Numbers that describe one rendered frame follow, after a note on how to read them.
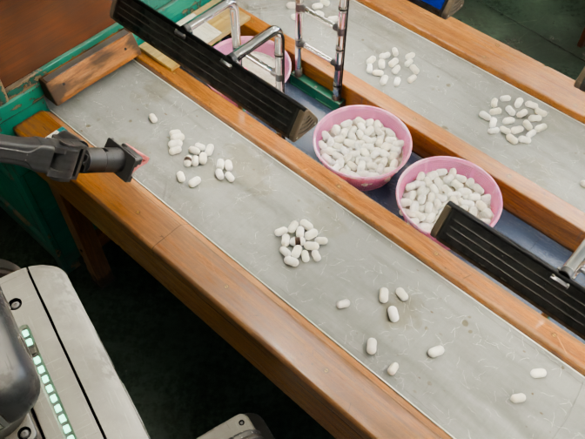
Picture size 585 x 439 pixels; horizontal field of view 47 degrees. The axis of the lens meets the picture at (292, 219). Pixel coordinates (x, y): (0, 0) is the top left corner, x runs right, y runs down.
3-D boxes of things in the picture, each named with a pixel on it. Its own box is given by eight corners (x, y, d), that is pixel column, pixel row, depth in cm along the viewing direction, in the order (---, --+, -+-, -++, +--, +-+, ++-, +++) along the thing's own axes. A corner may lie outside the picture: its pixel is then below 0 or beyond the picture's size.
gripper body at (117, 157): (114, 137, 157) (89, 136, 151) (142, 158, 153) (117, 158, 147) (104, 160, 160) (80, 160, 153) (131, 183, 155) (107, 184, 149)
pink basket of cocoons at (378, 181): (392, 212, 177) (396, 190, 169) (298, 184, 183) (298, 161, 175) (418, 143, 192) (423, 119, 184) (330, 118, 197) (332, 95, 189)
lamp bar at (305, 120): (294, 144, 142) (294, 120, 136) (110, 18, 166) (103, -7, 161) (319, 124, 145) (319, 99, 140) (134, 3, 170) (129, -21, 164)
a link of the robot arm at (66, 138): (55, 182, 141) (66, 145, 138) (22, 158, 146) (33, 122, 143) (97, 182, 151) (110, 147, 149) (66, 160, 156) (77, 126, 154)
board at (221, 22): (171, 71, 196) (171, 69, 195) (138, 49, 201) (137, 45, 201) (251, 19, 210) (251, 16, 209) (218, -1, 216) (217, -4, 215)
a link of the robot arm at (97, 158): (82, 178, 145) (89, 153, 143) (63, 164, 148) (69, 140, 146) (106, 177, 151) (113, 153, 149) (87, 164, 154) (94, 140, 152)
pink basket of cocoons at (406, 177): (455, 279, 165) (463, 258, 157) (371, 219, 175) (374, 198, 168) (513, 215, 177) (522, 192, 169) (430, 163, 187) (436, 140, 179)
